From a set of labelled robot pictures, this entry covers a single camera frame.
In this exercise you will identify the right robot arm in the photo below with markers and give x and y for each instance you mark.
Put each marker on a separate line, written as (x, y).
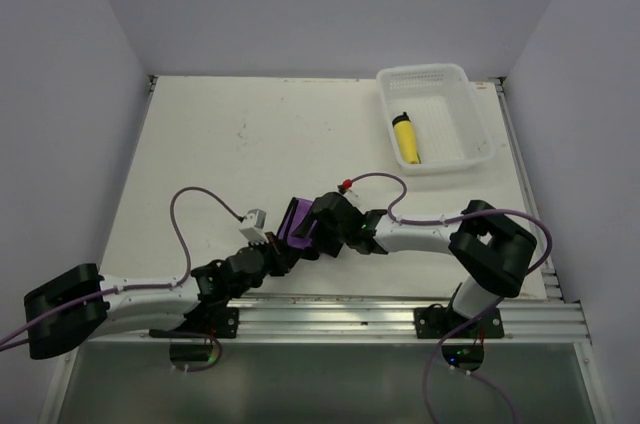
(494, 250)

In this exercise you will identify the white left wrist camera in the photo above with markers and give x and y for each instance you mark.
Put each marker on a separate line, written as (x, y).
(252, 226)

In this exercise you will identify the white plastic basket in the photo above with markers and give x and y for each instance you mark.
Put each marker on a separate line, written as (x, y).
(443, 107)

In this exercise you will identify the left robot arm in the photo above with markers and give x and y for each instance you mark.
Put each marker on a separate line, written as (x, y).
(82, 304)

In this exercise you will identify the right black base bracket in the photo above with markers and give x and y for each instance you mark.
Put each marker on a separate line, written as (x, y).
(435, 321)

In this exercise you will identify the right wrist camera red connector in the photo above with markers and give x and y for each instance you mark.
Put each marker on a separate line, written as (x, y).
(346, 190)

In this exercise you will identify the left black base bracket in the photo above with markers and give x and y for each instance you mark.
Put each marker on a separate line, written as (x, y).
(222, 322)

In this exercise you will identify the aluminium mounting rail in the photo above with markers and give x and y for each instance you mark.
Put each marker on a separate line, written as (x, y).
(361, 320)

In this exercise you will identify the black base bracket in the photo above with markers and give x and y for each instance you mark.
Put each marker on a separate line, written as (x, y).
(222, 322)
(435, 321)

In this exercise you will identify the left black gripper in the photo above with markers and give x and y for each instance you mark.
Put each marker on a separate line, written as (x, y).
(284, 256)

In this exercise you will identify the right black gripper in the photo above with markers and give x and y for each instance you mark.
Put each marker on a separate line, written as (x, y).
(329, 247)

